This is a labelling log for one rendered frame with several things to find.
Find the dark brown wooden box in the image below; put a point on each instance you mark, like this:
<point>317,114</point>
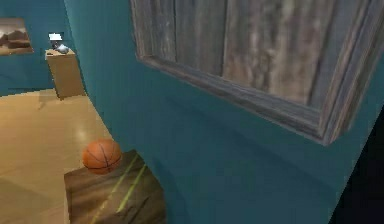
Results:
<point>116,196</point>

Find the small grey white object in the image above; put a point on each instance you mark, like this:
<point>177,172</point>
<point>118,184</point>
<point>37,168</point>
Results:
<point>59,45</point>

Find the brown landscape wall picture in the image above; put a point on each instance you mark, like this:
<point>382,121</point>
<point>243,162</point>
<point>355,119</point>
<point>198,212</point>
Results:
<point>14,36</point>

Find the orange basketball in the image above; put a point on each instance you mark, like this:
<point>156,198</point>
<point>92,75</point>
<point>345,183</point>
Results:
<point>101,156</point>

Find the light wooden cabinet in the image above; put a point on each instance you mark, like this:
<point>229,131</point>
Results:
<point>65,74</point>

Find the grey wood framed picture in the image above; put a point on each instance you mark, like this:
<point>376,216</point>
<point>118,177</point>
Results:
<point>253,53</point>

